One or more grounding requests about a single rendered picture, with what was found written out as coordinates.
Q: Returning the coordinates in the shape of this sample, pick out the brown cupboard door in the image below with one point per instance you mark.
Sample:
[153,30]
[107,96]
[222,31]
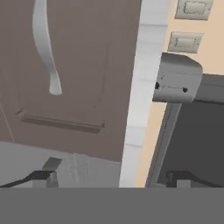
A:
[87,58]

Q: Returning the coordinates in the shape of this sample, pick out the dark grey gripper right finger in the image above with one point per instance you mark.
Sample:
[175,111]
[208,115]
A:
[178,176]

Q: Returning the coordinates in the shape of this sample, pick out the grey textured block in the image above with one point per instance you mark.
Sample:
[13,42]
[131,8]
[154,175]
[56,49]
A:
[78,170]

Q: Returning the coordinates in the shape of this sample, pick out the pale grey rounded box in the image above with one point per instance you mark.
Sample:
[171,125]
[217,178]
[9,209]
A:
[176,78]

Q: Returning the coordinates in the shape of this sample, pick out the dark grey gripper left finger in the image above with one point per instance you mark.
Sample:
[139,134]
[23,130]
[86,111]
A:
[43,175]

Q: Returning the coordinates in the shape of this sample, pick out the dark grey appliance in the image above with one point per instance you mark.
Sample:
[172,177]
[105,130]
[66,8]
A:
[195,137]

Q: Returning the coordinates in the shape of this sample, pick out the white cupboard side panel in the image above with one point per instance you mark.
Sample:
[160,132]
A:
[143,87]

